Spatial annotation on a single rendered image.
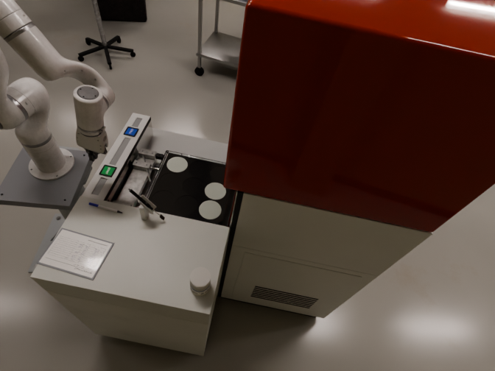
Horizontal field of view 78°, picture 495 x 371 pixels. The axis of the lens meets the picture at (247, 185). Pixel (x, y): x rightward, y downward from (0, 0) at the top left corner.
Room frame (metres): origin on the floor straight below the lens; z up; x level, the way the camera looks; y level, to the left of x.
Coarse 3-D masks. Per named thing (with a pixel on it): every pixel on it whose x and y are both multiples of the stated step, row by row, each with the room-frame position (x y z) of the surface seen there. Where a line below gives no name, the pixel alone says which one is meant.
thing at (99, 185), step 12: (132, 120) 1.11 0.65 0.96; (144, 120) 1.13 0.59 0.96; (120, 144) 0.94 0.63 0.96; (132, 144) 0.95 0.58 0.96; (108, 156) 0.85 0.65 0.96; (120, 156) 0.87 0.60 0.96; (120, 168) 0.80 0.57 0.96; (96, 180) 0.71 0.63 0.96; (108, 180) 0.72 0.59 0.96; (84, 192) 0.64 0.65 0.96; (96, 192) 0.66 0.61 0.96
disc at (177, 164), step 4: (168, 160) 0.96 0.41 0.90; (172, 160) 0.96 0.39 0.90; (176, 160) 0.97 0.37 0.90; (180, 160) 0.97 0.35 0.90; (184, 160) 0.98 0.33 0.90; (168, 164) 0.93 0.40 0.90; (172, 164) 0.94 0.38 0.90; (176, 164) 0.94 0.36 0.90; (180, 164) 0.95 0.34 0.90; (184, 164) 0.96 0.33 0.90; (168, 168) 0.91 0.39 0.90; (172, 168) 0.92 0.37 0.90; (176, 168) 0.92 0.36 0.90; (180, 168) 0.93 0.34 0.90; (184, 168) 0.93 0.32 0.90
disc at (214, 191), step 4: (208, 184) 0.87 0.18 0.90; (212, 184) 0.88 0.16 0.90; (216, 184) 0.88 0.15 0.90; (220, 184) 0.89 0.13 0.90; (208, 188) 0.85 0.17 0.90; (212, 188) 0.85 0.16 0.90; (216, 188) 0.85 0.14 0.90; (220, 188) 0.86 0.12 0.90; (224, 188) 0.87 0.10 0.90; (208, 192) 0.82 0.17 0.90; (212, 192) 0.83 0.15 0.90; (216, 192) 0.83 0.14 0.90; (220, 192) 0.84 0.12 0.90; (224, 192) 0.84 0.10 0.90; (208, 196) 0.80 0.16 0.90; (212, 196) 0.81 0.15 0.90; (216, 196) 0.81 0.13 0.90; (220, 196) 0.82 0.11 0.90; (224, 196) 0.82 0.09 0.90
